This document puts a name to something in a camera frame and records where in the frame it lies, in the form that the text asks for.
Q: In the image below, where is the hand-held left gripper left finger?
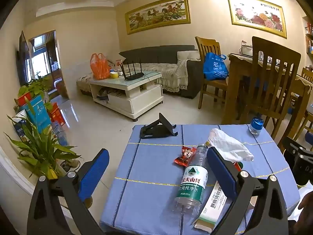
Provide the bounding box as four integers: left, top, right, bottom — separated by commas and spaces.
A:
27, 148, 110, 235

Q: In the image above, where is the white table appliance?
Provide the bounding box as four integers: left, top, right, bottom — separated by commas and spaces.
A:
238, 40, 253, 55

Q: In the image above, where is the dark grey sofa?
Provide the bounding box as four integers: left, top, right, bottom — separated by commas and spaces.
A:
119, 45, 204, 99

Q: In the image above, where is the white blue carton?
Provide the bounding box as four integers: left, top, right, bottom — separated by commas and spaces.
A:
12, 110, 30, 142

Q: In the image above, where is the wooden dining chair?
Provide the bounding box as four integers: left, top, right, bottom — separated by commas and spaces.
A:
236, 36, 302, 140
279, 67, 313, 150
195, 36, 235, 109

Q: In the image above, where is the white coffee table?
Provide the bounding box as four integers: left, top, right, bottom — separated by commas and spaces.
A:
88, 71, 164, 121

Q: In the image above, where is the bookshelf with books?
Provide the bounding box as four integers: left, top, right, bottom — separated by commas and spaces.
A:
303, 21, 313, 54

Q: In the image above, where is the blue striped tablecloth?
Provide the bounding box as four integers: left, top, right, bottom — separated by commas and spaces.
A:
99, 124, 301, 235

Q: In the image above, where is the black wifi router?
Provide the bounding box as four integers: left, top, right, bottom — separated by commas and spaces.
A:
120, 61, 145, 81

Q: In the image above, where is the red snack wrapper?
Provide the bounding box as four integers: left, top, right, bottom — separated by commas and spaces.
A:
174, 146, 197, 167

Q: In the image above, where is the blue gift box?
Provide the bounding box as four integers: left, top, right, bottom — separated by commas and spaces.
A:
19, 95, 52, 134

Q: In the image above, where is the framed flower painting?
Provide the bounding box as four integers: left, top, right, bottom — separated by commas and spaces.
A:
227, 0, 287, 39

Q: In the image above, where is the orange plastic bag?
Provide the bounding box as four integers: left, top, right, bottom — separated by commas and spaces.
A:
90, 53, 111, 80

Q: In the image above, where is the wall mounted television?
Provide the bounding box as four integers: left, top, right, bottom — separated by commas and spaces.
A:
16, 31, 31, 86

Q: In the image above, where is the wooden dining table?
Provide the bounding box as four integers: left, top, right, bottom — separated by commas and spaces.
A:
221, 52, 313, 133

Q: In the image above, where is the white tissue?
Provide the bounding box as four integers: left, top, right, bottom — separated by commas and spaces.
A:
208, 128, 254, 162

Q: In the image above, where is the long leaf potted plant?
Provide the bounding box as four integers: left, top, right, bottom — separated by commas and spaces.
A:
4, 98, 82, 179

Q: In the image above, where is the beige lace sofa cover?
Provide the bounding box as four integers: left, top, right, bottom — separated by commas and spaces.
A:
139, 51, 200, 91

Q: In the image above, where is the black phone stand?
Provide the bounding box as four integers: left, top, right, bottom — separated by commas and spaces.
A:
140, 113, 179, 139

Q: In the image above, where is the pothos plant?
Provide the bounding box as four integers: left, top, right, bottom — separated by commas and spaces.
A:
18, 76, 53, 103

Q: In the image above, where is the blue bottle pack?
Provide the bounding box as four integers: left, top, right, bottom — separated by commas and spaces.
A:
51, 121, 70, 146

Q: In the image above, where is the framed horse painting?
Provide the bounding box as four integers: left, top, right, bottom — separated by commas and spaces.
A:
125, 0, 191, 35

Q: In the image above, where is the red gift box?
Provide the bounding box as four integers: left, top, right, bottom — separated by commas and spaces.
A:
48, 102, 64, 125

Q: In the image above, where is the blue lidded jar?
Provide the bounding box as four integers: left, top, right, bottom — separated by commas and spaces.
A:
249, 117, 265, 136

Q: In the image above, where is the white green ointment box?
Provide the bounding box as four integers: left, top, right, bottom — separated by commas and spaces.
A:
192, 180, 231, 233

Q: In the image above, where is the clear plastic water bottle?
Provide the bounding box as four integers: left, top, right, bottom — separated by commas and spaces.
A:
174, 144, 209, 218

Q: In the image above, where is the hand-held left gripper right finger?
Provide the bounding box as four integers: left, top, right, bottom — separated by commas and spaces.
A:
207, 146, 289, 235

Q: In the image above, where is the blue shopping bag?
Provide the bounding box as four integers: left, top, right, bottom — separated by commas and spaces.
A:
203, 52, 229, 81

